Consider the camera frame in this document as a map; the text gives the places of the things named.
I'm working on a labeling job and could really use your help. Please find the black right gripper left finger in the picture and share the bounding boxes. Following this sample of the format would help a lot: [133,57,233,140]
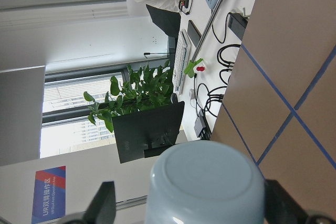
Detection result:
[83,181,116,223]

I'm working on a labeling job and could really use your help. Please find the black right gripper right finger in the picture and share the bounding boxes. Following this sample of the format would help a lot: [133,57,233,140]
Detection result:
[264,179,308,223]

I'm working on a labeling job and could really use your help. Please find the light blue ikea cup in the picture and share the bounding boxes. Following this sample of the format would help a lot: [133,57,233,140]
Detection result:
[145,140,265,223]

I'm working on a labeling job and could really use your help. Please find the black computer monitor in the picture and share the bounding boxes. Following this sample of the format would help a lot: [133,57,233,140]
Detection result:
[112,101,185,164]

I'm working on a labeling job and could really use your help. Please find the grey usb hub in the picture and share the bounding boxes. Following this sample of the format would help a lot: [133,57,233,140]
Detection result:
[194,116,211,140]

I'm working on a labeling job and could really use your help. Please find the green potted plant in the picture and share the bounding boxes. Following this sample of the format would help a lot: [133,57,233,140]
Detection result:
[83,60,173,133]

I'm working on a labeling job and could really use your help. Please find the metal grabber tool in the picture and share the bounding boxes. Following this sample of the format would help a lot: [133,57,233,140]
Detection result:
[184,0,223,78]

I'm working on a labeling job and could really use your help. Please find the white keyboard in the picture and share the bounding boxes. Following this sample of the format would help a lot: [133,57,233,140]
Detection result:
[172,29,191,94]

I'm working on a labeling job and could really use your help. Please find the black power adapter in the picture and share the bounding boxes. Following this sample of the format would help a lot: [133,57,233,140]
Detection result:
[228,13,248,40]

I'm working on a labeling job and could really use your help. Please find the black smartphone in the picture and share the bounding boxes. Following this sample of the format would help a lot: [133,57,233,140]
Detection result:
[187,20,202,47]

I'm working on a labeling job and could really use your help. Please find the blue red wall sign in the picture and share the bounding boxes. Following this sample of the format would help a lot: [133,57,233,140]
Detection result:
[31,166,66,223]

